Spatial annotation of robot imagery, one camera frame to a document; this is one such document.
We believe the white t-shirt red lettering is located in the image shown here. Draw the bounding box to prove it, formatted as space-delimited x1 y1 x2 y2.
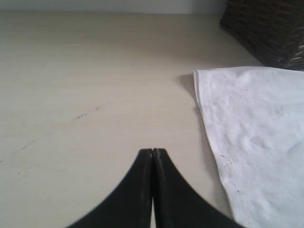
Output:
193 66 304 228

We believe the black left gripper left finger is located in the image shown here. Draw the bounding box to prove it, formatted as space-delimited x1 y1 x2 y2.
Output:
69 149 153 228

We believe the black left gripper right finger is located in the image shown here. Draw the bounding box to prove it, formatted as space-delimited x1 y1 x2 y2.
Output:
152 149 242 228

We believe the dark brown wicker basket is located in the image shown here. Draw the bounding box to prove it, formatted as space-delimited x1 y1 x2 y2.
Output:
219 0 304 71

